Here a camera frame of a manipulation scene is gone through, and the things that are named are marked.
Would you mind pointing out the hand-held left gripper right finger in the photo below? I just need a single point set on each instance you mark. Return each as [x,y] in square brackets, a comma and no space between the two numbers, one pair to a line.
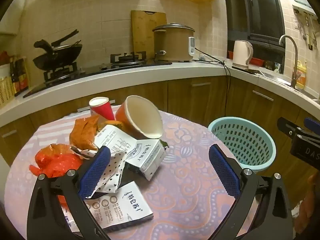
[223,172]

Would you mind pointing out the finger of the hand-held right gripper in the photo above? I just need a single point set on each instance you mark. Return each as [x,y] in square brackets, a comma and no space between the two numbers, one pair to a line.
[283,125]
[312,123]

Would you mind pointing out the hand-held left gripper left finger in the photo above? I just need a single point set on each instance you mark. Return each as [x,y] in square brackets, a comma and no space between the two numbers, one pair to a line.
[94,171]

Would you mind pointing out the white polka dot wrapper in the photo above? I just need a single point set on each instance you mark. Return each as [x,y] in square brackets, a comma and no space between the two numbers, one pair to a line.
[112,177]

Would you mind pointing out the teal plastic waste basket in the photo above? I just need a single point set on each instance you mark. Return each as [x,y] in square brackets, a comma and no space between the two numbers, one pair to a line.
[260,166]

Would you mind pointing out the red plastic bag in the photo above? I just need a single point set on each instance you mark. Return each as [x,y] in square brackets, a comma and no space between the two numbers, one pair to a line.
[57,160]

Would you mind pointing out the orange snack wrapper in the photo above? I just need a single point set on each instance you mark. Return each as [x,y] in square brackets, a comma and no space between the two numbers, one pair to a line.
[82,132]

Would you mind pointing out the large white milk carton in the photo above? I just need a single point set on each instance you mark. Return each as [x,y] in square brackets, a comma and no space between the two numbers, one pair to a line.
[125,205]

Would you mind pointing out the orange paper bowl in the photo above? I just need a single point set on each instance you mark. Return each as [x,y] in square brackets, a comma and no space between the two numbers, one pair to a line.
[140,115]

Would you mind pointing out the person's right hand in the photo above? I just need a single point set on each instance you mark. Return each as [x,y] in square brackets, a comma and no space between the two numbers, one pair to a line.
[310,215]

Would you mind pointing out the purple and pink patterned tablecloth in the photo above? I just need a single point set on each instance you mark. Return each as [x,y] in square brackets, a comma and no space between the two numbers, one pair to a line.
[190,192]

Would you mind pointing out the yellow dish soap bottle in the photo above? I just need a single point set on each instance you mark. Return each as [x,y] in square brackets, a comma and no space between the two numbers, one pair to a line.
[302,76]

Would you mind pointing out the red paper cup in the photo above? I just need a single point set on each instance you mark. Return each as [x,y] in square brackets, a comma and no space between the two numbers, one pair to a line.
[105,110]

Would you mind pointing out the steel kitchen faucet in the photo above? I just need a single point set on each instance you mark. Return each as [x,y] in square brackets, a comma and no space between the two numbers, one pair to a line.
[295,62]

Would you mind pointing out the green leafy vegetable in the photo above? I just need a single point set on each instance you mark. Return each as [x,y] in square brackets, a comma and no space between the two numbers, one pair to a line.
[164,144]

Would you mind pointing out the red container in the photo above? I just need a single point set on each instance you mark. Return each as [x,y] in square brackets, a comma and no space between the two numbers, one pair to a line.
[257,61]

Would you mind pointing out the white electric kettle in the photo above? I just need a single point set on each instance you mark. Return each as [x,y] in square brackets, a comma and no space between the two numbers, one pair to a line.
[241,53]

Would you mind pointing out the wooden kitchen counter cabinet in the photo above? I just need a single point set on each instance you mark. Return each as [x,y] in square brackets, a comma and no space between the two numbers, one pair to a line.
[190,95]

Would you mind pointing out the hanging utensil rack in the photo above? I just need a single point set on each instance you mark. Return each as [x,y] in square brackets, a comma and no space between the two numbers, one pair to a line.
[307,22]

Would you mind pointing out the black gas cooktop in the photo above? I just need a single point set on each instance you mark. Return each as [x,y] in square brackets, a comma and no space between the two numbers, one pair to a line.
[100,68]

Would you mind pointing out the black wok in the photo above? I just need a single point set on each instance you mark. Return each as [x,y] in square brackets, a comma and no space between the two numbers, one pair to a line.
[57,61]

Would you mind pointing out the dark kitchen window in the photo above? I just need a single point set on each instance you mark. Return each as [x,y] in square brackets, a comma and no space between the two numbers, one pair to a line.
[255,10]

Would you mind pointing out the dark sauce bottle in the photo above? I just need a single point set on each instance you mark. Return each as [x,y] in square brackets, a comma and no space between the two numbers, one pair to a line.
[23,75]
[14,77]

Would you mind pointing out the white plug-in power meter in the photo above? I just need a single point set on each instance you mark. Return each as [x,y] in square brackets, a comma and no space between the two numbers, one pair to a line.
[191,46]

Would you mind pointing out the black frying pan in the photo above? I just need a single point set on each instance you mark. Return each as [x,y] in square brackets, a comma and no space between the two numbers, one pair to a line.
[66,40]

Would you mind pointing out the brown rice cooker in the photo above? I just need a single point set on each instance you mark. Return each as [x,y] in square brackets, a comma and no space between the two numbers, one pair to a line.
[172,45]

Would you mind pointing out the wooden cutting board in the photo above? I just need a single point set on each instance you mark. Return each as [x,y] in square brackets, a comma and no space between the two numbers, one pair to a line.
[145,30]

